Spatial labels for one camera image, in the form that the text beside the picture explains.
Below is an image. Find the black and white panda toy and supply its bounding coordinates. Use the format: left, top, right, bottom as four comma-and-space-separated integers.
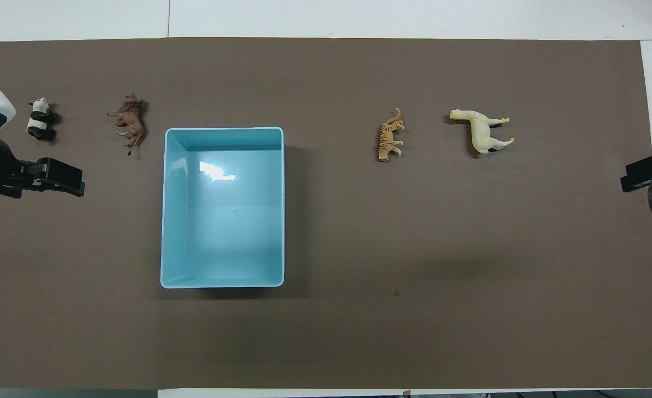
27, 98, 60, 142

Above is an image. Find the brown lion toy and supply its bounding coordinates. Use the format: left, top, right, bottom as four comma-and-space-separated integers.
107, 93, 148, 154

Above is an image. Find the cream horse toy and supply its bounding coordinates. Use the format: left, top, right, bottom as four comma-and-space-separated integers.
450, 109, 515, 155

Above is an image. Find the orange striped tiger toy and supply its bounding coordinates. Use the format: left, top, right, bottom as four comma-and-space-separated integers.
378, 108, 405, 163

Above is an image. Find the light blue storage box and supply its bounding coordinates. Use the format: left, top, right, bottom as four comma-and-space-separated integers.
160, 127, 286, 289

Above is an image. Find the brown table mat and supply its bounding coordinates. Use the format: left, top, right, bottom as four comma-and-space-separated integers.
0, 38, 652, 390

